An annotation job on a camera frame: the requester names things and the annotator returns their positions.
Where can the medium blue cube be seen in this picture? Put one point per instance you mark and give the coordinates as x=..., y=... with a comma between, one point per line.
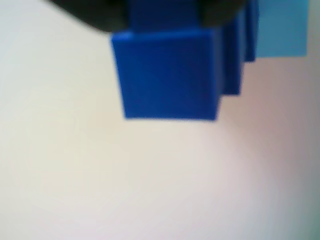
x=232, y=62

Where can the light blue paper square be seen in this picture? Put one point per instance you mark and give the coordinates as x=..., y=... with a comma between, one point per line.
x=282, y=30

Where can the tiny blue cube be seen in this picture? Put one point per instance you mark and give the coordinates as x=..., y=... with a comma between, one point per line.
x=165, y=75

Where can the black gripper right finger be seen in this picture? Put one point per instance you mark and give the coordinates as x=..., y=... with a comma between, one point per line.
x=220, y=10

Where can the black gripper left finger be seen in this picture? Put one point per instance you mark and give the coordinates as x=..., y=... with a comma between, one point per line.
x=100, y=12

